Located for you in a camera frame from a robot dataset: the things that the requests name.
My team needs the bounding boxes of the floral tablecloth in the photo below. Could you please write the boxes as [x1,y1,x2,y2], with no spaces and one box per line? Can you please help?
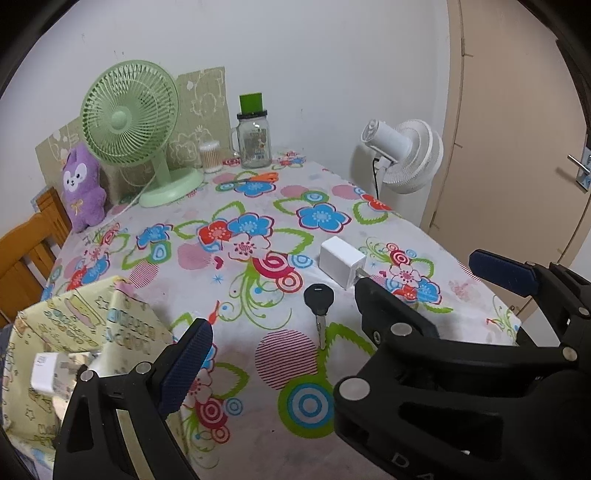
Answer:
[39,150,525,480]

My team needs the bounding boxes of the metal door handle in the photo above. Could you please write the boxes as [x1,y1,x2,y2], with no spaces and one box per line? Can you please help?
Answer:
[567,144,591,191]

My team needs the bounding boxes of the green desk fan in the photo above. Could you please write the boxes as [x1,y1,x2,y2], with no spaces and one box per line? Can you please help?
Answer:
[81,62,205,208]

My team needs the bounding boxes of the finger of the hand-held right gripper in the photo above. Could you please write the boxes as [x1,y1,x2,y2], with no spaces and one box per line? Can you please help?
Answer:
[468,249,591,352]
[332,275,591,480]

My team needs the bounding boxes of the white fan cable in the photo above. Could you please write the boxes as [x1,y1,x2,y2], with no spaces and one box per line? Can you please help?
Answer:
[92,173,158,232]

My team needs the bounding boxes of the white standing fan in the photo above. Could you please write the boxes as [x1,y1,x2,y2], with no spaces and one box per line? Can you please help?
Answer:
[348,119,445,200]

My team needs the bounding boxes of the white cube charger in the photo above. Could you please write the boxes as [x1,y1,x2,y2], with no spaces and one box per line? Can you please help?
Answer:
[320,237,370,291]

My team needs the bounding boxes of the beige door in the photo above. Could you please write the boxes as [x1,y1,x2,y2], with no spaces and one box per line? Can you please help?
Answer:
[418,0,591,324]

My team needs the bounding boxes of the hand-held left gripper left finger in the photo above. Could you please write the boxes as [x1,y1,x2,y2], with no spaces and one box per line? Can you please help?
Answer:
[52,318,214,480]

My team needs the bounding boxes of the wooden chair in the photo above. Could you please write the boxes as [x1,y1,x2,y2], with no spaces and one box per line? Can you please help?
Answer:
[0,187,72,324]

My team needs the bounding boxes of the purple plush toy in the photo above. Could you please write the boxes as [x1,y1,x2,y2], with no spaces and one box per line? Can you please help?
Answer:
[61,142,108,233]

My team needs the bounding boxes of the black head key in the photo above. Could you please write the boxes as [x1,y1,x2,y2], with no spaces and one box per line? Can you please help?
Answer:
[304,283,330,352]

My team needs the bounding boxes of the cotton swab container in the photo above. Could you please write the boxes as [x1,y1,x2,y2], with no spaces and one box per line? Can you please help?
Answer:
[198,141,223,175]

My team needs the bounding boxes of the glass jar mug green lid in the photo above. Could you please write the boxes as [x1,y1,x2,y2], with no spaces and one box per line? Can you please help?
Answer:
[229,92,272,169]

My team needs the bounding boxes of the orange handled scissors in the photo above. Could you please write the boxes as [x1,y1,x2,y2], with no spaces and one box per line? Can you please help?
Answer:
[233,172,280,186]

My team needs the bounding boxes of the white charger with printed label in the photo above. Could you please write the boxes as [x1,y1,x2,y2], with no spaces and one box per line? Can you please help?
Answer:
[30,353,77,395]

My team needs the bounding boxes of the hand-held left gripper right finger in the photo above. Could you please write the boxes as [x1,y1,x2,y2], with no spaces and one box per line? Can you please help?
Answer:
[397,366,533,398]

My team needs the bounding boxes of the yellow cartoon fabric storage box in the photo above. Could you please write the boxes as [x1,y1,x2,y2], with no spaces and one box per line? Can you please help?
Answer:
[0,275,185,467]

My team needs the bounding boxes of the beige cartoon printed board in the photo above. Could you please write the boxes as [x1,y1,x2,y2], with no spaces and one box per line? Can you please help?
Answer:
[36,67,232,195]

